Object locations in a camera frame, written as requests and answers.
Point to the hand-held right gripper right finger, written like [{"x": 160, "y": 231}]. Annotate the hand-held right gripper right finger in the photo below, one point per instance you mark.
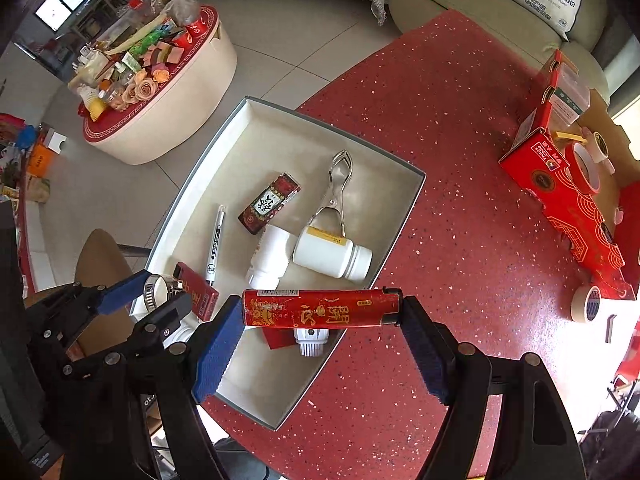
[{"x": 425, "y": 355}]

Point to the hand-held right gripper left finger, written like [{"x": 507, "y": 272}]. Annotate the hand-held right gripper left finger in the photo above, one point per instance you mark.
[{"x": 215, "y": 355}]

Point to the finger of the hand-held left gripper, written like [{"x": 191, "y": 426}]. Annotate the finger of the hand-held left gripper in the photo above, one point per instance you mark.
[
  {"x": 120, "y": 287},
  {"x": 165, "y": 315}
]

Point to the large white bottle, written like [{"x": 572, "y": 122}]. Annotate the large white bottle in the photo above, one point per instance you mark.
[{"x": 182, "y": 334}]

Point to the small red gold-print box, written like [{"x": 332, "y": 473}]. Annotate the small red gold-print box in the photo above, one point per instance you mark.
[{"x": 197, "y": 292}]

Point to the white marker pen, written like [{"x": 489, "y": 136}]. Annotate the white marker pen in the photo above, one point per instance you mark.
[{"x": 215, "y": 245}]

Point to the white power plug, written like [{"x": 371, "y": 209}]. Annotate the white power plug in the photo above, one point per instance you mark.
[{"x": 310, "y": 342}]

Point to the small white bottle orange label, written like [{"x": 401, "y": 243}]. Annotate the small white bottle orange label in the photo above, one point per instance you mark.
[{"x": 267, "y": 260}]

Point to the long red lighter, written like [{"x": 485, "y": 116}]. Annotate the long red lighter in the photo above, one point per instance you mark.
[{"x": 320, "y": 310}]

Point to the white bottle yellow label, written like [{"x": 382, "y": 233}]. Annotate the white bottle yellow label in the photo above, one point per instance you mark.
[{"x": 330, "y": 257}]

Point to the dark red patterned box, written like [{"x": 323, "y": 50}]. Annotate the dark red patterned box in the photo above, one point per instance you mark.
[{"x": 270, "y": 202}]

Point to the metal spring clip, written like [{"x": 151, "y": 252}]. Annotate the metal spring clip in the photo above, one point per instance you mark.
[{"x": 330, "y": 195}]

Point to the white tray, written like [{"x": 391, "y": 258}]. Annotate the white tray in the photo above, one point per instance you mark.
[{"x": 280, "y": 160}]

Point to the wooden stool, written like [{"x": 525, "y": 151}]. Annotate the wooden stool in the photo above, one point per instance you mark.
[{"x": 97, "y": 265}]

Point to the person's own legs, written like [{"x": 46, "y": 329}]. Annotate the person's own legs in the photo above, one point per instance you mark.
[{"x": 235, "y": 460}]

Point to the boxes and bags pile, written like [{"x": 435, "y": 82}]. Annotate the boxes and bags pile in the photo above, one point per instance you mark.
[{"x": 40, "y": 160}]

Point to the white tape roll blue print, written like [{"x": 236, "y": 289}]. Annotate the white tape roll blue print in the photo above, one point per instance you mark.
[{"x": 580, "y": 305}]

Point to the round white coffee table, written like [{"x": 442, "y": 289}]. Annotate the round white coffee table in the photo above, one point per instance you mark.
[{"x": 170, "y": 115}]

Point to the red cardboard box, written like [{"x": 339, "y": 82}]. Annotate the red cardboard box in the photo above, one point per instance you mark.
[{"x": 565, "y": 195}]

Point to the pile of snacks and flowers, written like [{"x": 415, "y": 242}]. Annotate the pile of snacks and flowers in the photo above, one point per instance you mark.
[{"x": 130, "y": 55}]

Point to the red tape roll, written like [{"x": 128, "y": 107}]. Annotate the red tape roll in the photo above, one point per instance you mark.
[{"x": 575, "y": 162}]

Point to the yellow plastic piece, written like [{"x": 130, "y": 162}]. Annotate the yellow plastic piece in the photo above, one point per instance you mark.
[{"x": 567, "y": 136}]

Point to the cream tape roll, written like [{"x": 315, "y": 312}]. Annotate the cream tape roll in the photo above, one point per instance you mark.
[{"x": 600, "y": 146}]

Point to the bright window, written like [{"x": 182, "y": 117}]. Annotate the bright window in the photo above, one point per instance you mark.
[{"x": 62, "y": 0}]

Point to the clear plastic box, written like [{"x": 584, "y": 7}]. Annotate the clear plastic box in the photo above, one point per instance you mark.
[{"x": 570, "y": 92}]

